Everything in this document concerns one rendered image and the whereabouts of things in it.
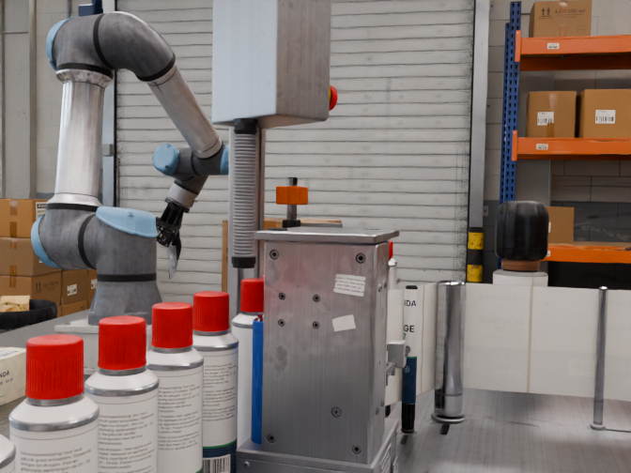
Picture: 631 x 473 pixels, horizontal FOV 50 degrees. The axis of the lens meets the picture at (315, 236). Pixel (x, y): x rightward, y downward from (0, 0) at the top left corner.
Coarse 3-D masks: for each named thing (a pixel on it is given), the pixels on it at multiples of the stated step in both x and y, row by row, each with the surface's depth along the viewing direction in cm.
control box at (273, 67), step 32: (224, 0) 101; (256, 0) 94; (288, 0) 92; (320, 0) 95; (224, 32) 101; (256, 32) 94; (288, 32) 92; (320, 32) 96; (224, 64) 101; (256, 64) 95; (288, 64) 92; (320, 64) 96; (224, 96) 101; (256, 96) 95; (288, 96) 93; (320, 96) 96
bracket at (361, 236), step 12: (276, 228) 64; (288, 228) 69; (300, 228) 69; (312, 228) 70; (324, 228) 70; (336, 228) 71; (348, 228) 72; (360, 228) 72; (372, 228) 70; (288, 240) 61; (300, 240) 60; (312, 240) 60; (324, 240) 60; (336, 240) 60; (348, 240) 59; (360, 240) 59; (372, 240) 59; (384, 240) 64
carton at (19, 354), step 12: (0, 348) 119; (12, 348) 119; (24, 348) 119; (0, 360) 111; (12, 360) 114; (24, 360) 117; (0, 372) 111; (12, 372) 114; (24, 372) 117; (0, 384) 111; (12, 384) 114; (24, 384) 117; (0, 396) 111; (12, 396) 114
